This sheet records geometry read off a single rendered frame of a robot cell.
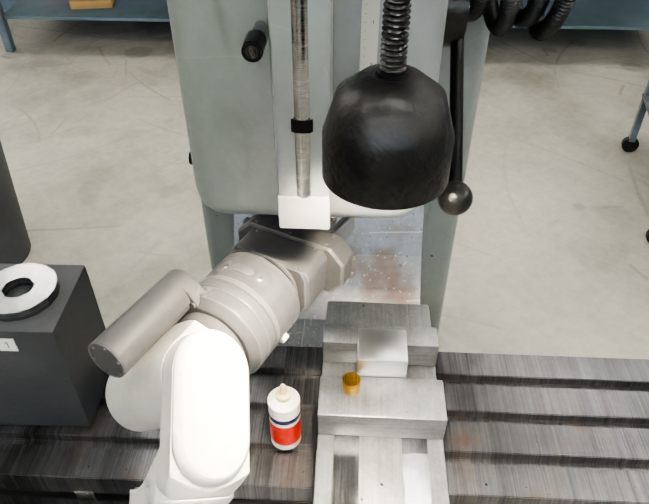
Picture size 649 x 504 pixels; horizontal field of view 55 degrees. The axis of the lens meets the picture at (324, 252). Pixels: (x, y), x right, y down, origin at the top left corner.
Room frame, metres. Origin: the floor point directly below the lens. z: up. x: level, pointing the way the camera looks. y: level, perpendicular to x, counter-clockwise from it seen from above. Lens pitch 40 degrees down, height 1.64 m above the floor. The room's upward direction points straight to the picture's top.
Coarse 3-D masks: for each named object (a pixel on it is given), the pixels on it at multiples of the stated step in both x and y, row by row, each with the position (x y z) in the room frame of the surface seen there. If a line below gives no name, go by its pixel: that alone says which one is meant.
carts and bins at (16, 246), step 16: (640, 112) 2.75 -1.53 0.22; (0, 144) 2.01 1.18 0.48; (624, 144) 2.75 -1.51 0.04; (0, 160) 1.95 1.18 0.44; (0, 176) 1.92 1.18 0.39; (0, 192) 1.90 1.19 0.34; (0, 208) 1.87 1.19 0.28; (16, 208) 1.96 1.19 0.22; (0, 224) 1.85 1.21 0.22; (16, 224) 1.93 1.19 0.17; (0, 240) 1.83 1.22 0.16; (16, 240) 1.90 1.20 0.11; (0, 256) 1.82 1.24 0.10; (16, 256) 1.87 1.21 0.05
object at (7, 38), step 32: (0, 0) 4.07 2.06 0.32; (32, 0) 4.34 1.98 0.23; (64, 0) 4.34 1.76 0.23; (96, 0) 4.18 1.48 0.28; (128, 0) 4.34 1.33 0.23; (160, 0) 4.34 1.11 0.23; (576, 0) 4.34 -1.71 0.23; (608, 0) 4.34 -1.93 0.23; (640, 0) 4.34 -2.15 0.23; (0, 32) 4.02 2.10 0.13
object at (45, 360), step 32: (0, 288) 0.55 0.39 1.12; (32, 288) 0.55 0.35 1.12; (64, 288) 0.56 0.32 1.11; (0, 320) 0.51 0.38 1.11; (32, 320) 0.51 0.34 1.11; (64, 320) 0.52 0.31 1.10; (96, 320) 0.59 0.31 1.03; (0, 352) 0.49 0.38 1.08; (32, 352) 0.49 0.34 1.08; (64, 352) 0.50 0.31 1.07; (0, 384) 0.49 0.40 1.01; (32, 384) 0.49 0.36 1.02; (64, 384) 0.49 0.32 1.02; (96, 384) 0.54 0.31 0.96; (0, 416) 0.49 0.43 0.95; (32, 416) 0.49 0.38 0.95; (64, 416) 0.49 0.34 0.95
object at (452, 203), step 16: (448, 0) 0.53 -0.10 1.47; (464, 0) 0.53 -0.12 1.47; (448, 16) 0.53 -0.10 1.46; (464, 16) 0.53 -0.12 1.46; (448, 32) 0.53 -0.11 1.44; (464, 32) 0.53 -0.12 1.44; (448, 192) 0.43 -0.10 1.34; (464, 192) 0.43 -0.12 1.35; (448, 208) 0.43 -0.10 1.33; (464, 208) 0.43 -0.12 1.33
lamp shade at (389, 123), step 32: (352, 96) 0.29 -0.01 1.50; (384, 96) 0.28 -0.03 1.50; (416, 96) 0.29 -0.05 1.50; (352, 128) 0.28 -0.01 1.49; (384, 128) 0.27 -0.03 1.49; (416, 128) 0.28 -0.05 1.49; (448, 128) 0.29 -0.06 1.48; (352, 160) 0.27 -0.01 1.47; (384, 160) 0.27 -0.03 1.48; (416, 160) 0.27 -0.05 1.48; (448, 160) 0.29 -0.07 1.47; (352, 192) 0.27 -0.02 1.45; (384, 192) 0.27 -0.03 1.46; (416, 192) 0.27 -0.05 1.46
